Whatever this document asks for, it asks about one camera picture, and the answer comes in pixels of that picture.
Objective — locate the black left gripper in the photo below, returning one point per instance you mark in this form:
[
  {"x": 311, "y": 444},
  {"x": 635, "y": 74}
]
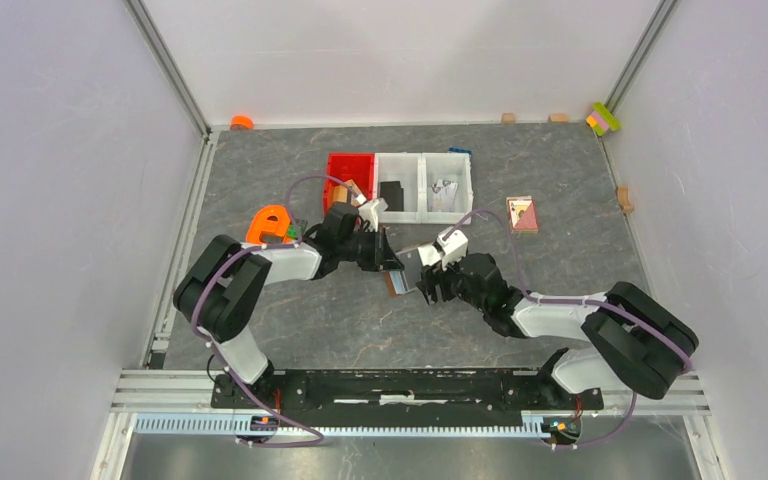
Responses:
[{"x": 383, "y": 257}]

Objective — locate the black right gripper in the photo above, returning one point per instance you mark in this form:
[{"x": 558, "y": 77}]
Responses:
[{"x": 432, "y": 275}]

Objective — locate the brown leather card holder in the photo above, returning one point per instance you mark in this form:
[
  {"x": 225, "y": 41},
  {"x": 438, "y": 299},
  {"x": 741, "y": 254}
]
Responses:
[{"x": 422, "y": 271}]

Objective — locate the dark grey credit card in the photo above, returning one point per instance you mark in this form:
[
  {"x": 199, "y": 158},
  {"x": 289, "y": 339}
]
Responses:
[{"x": 412, "y": 268}]

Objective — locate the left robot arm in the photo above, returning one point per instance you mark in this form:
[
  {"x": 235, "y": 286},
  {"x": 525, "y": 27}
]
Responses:
[{"x": 219, "y": 292}]

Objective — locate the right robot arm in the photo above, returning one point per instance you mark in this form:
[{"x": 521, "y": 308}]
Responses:
[{"x": 634, "y": 341}]

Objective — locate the cards in red bin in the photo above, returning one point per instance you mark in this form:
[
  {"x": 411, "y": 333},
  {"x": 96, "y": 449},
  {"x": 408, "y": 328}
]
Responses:
[{"x": 343, "y": 193}]

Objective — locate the black card in bin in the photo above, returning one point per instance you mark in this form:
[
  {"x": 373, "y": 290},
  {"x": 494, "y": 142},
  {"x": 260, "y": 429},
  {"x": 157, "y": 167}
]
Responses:
[{"x": 393, "y": 193}]

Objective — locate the playing card box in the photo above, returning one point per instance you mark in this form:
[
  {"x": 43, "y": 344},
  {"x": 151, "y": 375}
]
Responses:
[{"x": 522, "y": 214}]

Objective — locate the cards in white bin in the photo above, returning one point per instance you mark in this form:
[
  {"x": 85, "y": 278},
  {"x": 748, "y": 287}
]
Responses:
[{"x": 442, "y": 195}]

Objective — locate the orange tape dispenser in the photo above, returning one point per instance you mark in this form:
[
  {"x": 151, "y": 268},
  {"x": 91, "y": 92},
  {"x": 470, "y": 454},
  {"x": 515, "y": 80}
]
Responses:
[{"x": 269, "y": 226}]

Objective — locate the red plastic bin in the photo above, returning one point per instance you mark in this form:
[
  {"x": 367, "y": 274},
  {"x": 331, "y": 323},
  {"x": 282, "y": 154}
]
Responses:
[{"x": 359, "y": 167}]

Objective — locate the white plastic bin left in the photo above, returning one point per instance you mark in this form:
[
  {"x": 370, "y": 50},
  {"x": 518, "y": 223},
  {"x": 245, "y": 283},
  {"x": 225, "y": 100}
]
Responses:
[{"x": 397, "y": 180}]

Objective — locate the white plastic bin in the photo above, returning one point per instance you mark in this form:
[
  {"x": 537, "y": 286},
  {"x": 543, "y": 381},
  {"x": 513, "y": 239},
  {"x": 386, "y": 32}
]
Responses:
[
  {"x": 452, "y": 166},
  {"x": 397, "y": 180}
]

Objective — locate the white plastic bin right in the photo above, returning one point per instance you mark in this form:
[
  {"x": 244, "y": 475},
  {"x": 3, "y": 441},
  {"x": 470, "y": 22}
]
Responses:
[{"x": 452, "y": 166}]

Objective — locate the blue toy piece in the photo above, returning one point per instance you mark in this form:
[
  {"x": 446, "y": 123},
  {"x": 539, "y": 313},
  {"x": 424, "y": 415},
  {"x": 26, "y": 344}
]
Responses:
[{"x": 460, "y": 151}]

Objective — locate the wooden arch block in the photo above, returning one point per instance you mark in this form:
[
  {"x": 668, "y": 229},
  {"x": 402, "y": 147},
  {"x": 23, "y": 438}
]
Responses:
[{"x": 624, "y": 199}]

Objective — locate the colourful toy block stack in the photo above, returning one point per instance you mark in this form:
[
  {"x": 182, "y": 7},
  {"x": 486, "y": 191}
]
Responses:
[{"x": 601, "y": 120}]

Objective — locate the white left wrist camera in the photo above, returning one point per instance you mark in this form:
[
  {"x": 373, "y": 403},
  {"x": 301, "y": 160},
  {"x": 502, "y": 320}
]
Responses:
[{"x": 370, "y": 213}]

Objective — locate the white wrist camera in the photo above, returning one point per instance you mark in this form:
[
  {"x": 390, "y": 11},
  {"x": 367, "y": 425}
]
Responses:
[
  {"x": 451, "y": 245},
  {"x": 370, "y": 213}
]

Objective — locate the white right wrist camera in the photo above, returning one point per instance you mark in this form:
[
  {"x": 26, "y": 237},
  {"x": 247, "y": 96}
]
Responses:
[{"x": 451, "y": 245}]

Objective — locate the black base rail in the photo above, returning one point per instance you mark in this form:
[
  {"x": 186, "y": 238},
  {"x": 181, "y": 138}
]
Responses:
[{"x": 483, "y": 397}]

